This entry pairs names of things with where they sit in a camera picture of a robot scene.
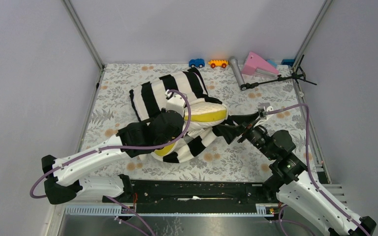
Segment black white striped pillowcase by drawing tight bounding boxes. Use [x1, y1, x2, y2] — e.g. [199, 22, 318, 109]
[130, 68, 229, 163]

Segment left aluminium frame post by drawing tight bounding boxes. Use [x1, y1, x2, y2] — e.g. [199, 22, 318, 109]
[62, 0, 105, 70]

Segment grey microphone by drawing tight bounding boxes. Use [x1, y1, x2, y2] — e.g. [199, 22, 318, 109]
[228, 56, 247, 91]

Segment yellow white pillow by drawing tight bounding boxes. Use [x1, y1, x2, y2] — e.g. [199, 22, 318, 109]
[151, 101, 228, 160]

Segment floral patterned table mat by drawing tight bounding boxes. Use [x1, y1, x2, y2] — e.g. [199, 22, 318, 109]
[81, 64, 316, 182]

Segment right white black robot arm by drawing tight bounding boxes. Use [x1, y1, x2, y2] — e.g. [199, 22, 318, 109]
[217, 114, 377, 236]

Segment dark blue block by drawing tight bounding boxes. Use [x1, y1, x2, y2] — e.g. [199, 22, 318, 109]
[281, 59, 295, 67]

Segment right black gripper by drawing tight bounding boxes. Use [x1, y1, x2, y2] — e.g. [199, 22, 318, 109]
[216, 111, 276, 160]

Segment right aluminium frame post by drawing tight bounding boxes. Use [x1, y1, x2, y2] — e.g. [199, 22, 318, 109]
[294, 0, 334, 67]

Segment light blue block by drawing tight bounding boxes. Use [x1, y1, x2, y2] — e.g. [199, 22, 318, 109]
[267, 59, 277, 68]

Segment orange yellow toy car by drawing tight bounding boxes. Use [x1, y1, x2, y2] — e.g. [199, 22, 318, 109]
[208, 60, 229, 68]

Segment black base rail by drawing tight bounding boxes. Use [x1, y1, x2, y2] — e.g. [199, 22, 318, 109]
[114, 179, 279, 214]

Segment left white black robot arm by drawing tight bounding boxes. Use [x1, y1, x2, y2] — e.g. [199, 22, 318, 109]
[41, 111, 185, 205]

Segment aluminium frame post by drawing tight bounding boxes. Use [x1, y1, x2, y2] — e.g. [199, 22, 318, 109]
[294, 0, 334, 67]
[62, 0, 105, 70]

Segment pink triangular block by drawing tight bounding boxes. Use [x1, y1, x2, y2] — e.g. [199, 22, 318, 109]
[241, 52, 279, 76]

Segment blue toy car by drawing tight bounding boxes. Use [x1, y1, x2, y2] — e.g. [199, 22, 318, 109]
[189, 59, 205, 68]

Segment black mini tripod stand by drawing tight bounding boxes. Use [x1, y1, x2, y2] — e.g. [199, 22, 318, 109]
[240, 54, 317, 91]

